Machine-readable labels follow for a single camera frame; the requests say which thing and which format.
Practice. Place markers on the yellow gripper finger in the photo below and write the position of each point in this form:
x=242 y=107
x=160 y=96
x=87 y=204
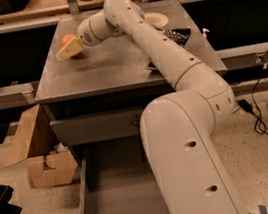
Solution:
x=71 y=48

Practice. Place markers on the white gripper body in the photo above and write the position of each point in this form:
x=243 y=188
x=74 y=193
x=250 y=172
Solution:
x=86 y=36

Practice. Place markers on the orange fruit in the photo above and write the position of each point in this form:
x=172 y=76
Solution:
x=65 y=39

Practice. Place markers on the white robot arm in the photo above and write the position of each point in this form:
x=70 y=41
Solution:
x=176 y=129

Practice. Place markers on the grey drawer cabinet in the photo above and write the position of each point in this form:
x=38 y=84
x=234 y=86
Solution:
x=116 y=74

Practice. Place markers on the closed upper grey drawer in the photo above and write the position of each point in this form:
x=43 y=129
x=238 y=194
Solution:
x=97 y=127

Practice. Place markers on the open grey drawer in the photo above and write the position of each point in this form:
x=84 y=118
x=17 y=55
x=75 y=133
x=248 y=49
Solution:
x=121 y=177

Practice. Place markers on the white paper bowl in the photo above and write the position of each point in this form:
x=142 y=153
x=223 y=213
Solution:
x=156 y=19

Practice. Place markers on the blue chip bag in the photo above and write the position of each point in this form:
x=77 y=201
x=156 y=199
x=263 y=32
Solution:
x=179 y=36

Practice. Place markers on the brown cardboard box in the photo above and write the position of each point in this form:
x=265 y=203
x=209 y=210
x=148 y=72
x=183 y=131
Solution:
x=48 y=163

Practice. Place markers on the small white pump bottle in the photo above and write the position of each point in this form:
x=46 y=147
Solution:
x=205 y=32

